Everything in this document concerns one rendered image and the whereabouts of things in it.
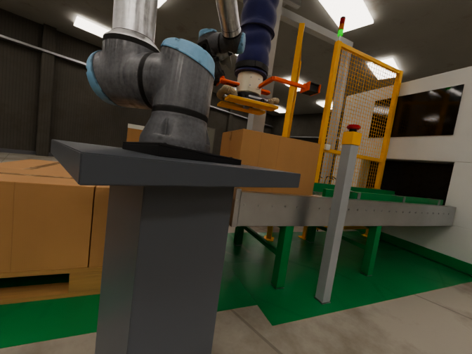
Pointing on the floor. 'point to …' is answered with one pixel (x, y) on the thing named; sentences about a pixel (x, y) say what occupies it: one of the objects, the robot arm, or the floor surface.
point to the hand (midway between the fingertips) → (214, 58)
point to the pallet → (76, 276)
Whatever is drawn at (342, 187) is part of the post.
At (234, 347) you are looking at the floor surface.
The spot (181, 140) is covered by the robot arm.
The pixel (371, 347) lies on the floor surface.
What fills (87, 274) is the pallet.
